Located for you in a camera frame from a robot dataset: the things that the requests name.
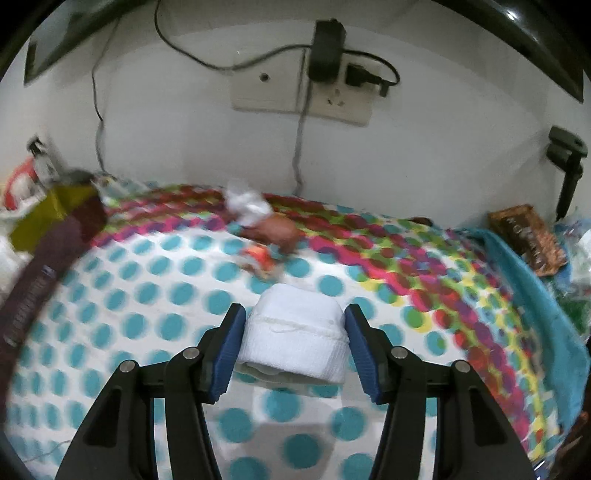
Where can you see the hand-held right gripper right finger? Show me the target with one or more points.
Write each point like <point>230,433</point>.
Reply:
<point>364,355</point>

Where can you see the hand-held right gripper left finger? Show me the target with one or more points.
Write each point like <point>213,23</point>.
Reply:
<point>226,355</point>

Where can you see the white cloth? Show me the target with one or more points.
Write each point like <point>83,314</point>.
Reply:
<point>295,332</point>

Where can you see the maroon and gold box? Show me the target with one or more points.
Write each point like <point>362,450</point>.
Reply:
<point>51,249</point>

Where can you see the polka dot blanket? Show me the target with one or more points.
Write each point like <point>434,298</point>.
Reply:
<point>152,286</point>

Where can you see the brown rounded object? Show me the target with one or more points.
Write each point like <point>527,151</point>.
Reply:
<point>274,230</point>

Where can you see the small clear plastic wrapper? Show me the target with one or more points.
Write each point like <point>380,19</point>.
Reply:
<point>247,201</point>

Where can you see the blue towel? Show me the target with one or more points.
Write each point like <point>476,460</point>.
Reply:
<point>545,323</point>

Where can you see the brown snack packet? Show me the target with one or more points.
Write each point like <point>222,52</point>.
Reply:
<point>528,237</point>

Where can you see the red and white bag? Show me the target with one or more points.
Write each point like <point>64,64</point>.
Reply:
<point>21,184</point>

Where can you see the black plug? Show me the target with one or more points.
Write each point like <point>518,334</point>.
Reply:
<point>364,78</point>

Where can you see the black charger adapter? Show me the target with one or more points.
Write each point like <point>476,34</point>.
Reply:
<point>327,50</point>

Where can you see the dark flat screen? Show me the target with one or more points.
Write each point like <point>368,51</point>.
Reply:
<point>64,39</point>

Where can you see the white wall socket panel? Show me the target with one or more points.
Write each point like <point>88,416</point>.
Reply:
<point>272,92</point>

